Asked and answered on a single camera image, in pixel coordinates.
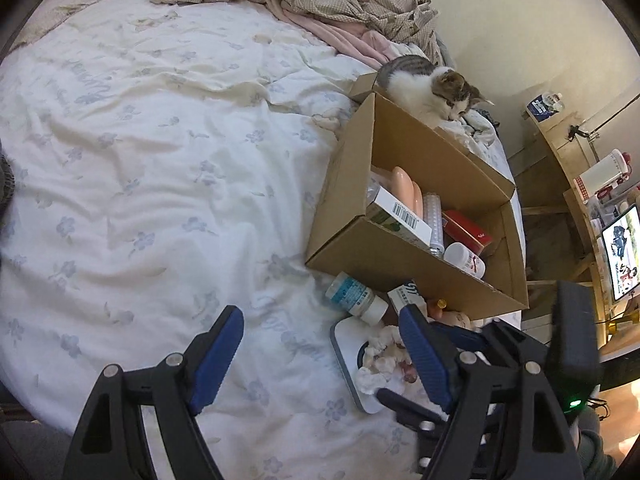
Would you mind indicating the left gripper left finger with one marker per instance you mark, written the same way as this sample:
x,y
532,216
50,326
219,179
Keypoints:
x,y
110,441

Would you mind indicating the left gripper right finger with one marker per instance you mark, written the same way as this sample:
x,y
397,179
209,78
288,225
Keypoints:
x,y
502,419

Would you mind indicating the white pill bottle red label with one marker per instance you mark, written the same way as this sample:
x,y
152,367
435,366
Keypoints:
x,y
464,259

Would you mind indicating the small white carton box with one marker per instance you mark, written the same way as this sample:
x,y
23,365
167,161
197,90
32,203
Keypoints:
x,y
405,295

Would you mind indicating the white hp wireless charger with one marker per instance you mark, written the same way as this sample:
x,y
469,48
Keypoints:
x,y
349,337

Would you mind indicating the dark green sleeve forearm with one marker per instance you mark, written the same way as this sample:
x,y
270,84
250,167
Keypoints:
x,y
596,464

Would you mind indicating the computer monitor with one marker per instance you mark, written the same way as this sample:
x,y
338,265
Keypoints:
x,y
621,241

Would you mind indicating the crumpled white tissue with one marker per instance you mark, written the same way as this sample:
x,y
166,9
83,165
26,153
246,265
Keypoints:
x,y
385,364

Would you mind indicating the red box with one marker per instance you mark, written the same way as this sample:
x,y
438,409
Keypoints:
x,y
463,230

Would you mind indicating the wooden desk shelf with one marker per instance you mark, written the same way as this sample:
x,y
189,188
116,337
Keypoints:
x,y
571,156

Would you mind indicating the white jug red lid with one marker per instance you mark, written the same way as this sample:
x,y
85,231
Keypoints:
x,y
605,175

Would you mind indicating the white bottle blue label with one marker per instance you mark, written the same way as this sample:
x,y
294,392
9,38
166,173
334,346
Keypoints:
x,y
356,299

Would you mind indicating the clear ribbed tube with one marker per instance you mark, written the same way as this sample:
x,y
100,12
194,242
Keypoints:
x,y
432,215

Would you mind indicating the peach tube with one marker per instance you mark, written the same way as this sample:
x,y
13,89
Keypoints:
x,y
407,191

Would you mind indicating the white barcode carton box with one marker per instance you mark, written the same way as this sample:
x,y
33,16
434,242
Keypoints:
x,y
386,211

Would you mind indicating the blue white tissue pack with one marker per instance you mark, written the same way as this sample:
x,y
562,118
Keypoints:
x,y
545,106

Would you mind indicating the white floral bed sheet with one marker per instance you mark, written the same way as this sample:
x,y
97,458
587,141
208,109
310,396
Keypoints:
x,y
168,163

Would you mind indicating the brown cardboard box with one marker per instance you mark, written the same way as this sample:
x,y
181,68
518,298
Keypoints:
x,y
379,137

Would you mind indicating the grey and white kitten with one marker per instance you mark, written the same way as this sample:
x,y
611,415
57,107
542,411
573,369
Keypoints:
x,y
430,93

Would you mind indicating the pink cloth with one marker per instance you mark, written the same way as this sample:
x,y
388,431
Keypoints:
x,y
354,40

